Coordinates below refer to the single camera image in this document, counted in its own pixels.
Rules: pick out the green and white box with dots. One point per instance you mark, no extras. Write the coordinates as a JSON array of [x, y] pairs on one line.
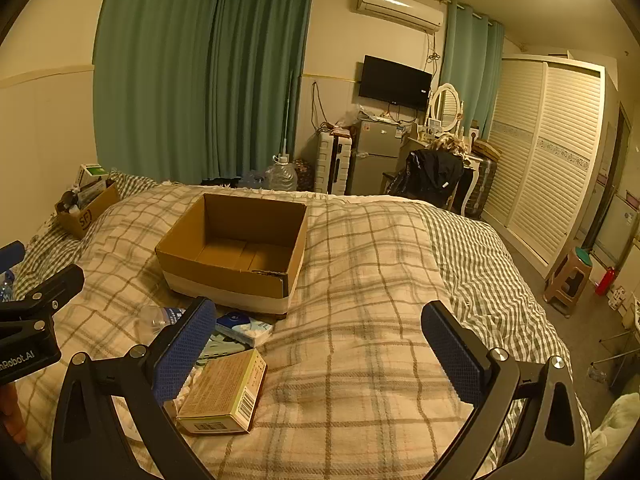
[[92, 172]]

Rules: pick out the bluish plastic container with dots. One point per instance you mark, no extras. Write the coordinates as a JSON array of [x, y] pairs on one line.
[[252, 179]]

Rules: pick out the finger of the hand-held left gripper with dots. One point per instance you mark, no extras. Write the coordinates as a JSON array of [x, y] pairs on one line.
[[55, 285], [11, 255]]

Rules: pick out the wide green curtain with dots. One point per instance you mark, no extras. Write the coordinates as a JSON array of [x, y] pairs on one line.
[[150, 70]]

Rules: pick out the brown suitcase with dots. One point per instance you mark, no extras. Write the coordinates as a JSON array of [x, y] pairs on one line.
[[485, 180]]

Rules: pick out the white louvered wardrobe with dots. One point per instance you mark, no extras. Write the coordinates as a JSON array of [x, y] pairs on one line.
[[545, 160]]

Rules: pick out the white air conditioner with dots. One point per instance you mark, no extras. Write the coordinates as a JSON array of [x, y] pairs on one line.
[[400, 7]]

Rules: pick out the fluffy tan object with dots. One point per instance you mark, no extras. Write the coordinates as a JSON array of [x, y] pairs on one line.
[[450, 144]]

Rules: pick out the narrow green curtain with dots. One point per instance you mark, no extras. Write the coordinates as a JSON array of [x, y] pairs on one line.
[[470, 60]]

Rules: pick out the white cloth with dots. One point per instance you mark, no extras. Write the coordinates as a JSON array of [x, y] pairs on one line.
[[615, 435]]

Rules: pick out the yellow paper carton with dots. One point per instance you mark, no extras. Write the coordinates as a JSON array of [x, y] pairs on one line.
[[225, 390]]

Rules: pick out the black jacket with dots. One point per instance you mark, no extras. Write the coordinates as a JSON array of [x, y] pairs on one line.
[[430, 175]]

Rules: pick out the white oval mirror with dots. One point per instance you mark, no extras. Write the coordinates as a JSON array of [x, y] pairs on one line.
[[446, 105]]

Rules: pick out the clear plastic bag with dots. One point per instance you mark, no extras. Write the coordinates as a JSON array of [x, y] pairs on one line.
[[352, 120]]

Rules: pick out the person's left hand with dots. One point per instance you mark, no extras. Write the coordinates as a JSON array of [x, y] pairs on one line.
[[7, 415]]

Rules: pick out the clear plastic bottle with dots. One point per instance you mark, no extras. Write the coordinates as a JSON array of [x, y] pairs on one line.
[[155, 316]]

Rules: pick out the large cardboard box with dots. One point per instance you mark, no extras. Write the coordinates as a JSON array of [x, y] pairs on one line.
[[225, 280]]

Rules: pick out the white pole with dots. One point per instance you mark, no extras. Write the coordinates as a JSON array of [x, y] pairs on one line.
[[286, 115]]

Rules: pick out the large clear water jug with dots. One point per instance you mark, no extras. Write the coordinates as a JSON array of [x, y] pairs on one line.
[[281, 175]]

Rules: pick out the light green packet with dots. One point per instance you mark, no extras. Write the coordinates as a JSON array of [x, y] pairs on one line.
[[220, 349]]

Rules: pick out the metal rack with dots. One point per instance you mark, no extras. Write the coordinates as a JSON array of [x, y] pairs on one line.
[[622, 342]]

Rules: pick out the white appliance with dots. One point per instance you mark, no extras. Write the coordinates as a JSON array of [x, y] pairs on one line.
[[625, 230]]

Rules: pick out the small cardboard box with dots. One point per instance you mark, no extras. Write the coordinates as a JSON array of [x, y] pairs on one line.
[[90, 212]]

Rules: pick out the red fire extinguisher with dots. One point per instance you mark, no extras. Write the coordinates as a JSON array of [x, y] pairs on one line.
[[604, 282]]

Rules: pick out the blue floral tissue pack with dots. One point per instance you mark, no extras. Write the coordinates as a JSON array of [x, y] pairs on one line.
[[245, 329]]

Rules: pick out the brown plastic stool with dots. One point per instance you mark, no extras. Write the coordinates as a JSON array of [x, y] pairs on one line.
[[570, 280]]

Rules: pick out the black wall television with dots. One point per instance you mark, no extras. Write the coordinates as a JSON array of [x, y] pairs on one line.
[[395, 82]]

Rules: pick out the white suitcase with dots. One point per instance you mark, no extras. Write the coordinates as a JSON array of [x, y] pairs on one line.
[[330, 162]]

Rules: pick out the black bag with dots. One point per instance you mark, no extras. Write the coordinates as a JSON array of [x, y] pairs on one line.
[[220, 181]]

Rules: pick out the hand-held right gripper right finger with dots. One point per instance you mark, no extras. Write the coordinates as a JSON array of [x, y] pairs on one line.
[[450, 355]]

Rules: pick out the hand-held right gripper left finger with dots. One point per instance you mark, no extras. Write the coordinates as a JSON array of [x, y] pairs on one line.
[[182, 355]]

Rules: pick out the small plastic bottle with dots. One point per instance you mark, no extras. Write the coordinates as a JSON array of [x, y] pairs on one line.
[[5, 285]]

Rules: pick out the silver small fridge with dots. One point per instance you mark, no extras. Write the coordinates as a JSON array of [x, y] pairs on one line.
[[375, 160]]

